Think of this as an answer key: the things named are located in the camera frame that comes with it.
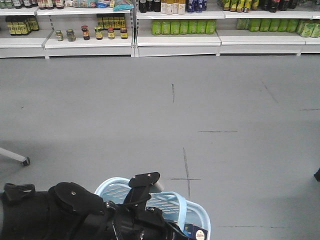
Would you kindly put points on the blue cookie box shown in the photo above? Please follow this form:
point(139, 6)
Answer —
point(195, 232)

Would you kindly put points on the dark wooden display stand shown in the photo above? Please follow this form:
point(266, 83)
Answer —
point(317, 175)

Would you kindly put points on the white supermarket shelf unit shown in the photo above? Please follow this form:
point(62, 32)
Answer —
point(52, 29)

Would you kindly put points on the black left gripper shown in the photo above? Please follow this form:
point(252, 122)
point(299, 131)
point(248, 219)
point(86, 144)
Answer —
point(129, 223)

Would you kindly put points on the white table leg caster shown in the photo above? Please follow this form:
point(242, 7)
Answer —
point(25, 161)

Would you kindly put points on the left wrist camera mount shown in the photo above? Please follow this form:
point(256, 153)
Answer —
point(141, 187)

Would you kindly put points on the light blue plastic basket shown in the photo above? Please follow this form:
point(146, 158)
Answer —
point(174, 206)

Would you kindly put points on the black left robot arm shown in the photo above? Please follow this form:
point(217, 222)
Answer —
point(67, 211)

